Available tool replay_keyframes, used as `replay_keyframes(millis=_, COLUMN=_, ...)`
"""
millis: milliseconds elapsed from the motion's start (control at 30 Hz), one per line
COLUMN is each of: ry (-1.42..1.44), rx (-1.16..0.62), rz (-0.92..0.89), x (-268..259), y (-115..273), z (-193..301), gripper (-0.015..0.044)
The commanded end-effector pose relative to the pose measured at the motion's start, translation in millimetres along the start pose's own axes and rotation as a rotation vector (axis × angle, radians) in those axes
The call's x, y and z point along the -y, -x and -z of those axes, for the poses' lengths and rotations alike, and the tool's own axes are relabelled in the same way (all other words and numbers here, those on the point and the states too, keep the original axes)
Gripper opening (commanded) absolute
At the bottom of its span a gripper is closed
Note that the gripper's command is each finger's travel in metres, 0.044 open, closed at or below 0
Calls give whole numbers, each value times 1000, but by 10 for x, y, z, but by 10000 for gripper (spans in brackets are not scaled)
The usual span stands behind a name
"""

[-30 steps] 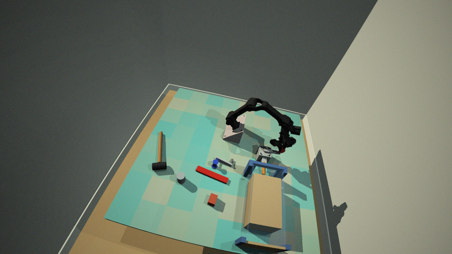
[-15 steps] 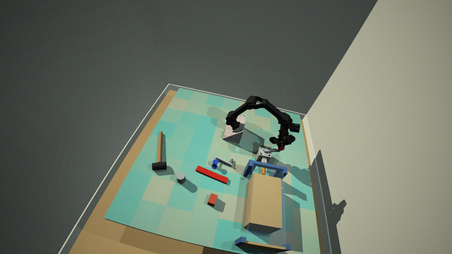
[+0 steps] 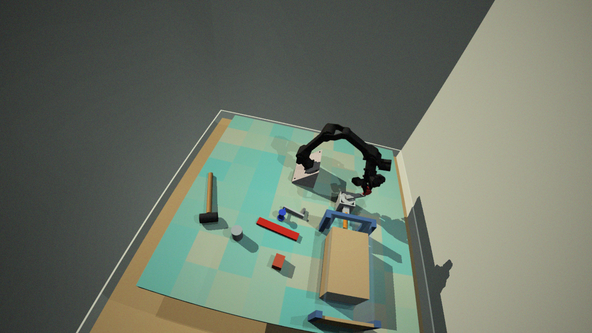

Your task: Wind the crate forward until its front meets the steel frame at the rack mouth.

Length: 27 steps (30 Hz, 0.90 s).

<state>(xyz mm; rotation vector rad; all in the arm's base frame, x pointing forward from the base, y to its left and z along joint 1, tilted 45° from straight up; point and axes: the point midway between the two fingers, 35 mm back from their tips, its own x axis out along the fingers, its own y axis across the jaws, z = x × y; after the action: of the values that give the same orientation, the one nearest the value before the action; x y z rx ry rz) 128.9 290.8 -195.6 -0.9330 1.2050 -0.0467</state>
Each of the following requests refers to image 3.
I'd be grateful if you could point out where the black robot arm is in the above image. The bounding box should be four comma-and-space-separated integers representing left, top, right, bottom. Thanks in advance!
296, 123, 391, 188

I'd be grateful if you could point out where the black-headed mallet with wooden handle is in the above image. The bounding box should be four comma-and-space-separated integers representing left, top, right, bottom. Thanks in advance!
199, 173, 218, 223

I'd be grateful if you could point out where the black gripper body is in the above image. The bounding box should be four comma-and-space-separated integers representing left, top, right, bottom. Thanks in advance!
351, 168, 382, 186

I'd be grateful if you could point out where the dark grey cylinder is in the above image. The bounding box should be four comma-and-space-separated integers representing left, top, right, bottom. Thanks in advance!
231, 225, 243, 241

